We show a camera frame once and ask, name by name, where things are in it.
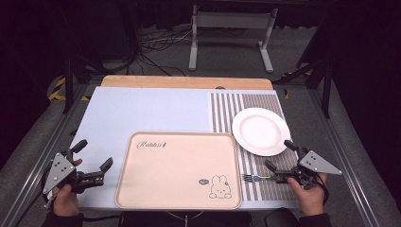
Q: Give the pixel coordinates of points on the striped grey placemat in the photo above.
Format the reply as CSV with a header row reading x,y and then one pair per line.
x,y
227,110

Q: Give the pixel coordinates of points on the aluminium frame rail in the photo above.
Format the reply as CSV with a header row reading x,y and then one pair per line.
x,y
38,164
343,164

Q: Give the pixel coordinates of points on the person's left hand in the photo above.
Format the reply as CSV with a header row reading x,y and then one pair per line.
x,y
65,201

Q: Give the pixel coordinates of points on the pink rabbit print tray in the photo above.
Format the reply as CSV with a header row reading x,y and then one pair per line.
x,y
176,176

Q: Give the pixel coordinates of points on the black tripod stand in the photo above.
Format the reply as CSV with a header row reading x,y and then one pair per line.
x,y
324,82
68,82

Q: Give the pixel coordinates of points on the person's dark clothed body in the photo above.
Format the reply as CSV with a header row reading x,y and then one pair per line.
x,y
189,220

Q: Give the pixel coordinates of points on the grey metal stand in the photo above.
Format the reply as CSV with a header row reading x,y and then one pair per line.
x,y
231,19

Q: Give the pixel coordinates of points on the yellow black hazard tape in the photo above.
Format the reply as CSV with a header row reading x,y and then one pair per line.
x,y
58,91

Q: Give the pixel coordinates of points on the metal fork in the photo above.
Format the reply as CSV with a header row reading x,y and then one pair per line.
x,y
252,178

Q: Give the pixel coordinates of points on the light blue table mat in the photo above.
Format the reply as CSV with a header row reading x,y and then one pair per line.
x,y
142,110

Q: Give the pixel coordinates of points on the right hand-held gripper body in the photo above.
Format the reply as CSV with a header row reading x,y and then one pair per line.
x,y
317,164

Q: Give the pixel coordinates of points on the white round plate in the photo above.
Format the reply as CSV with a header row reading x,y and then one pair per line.
x,y
260,130

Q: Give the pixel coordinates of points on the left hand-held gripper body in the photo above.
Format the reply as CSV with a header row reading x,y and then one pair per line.
x,y
59,171

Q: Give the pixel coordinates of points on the person's right hand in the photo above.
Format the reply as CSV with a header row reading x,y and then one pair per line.
x,y
310,198

